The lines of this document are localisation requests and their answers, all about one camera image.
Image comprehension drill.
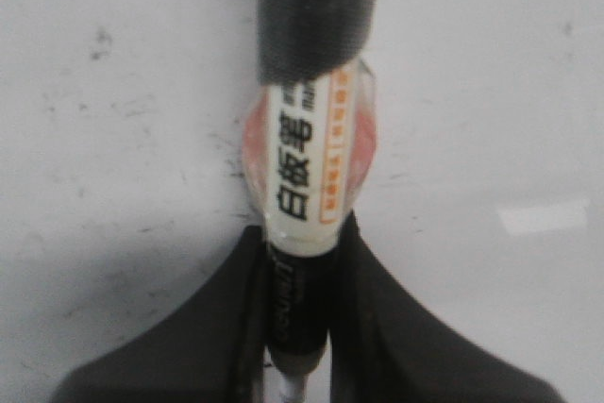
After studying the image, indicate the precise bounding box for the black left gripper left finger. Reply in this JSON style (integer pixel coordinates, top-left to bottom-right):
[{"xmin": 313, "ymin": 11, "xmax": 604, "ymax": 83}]
[{"xmin": 51, "ymin": 227, "xmax": 267, "ymax": 402}]

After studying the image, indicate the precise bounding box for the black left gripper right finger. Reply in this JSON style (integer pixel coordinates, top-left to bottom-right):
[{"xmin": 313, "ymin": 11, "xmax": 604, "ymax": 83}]
[{"xmin": 329, "ymin": 215, "xmax": 562, "ymax": 402}]

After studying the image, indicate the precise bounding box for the white whiteboard with aluminium frame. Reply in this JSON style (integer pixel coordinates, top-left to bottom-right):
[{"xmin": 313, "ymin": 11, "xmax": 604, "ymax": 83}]
[{"xmin": 1, "ymin": 0, "xmax": 603, "ymax": 402}]

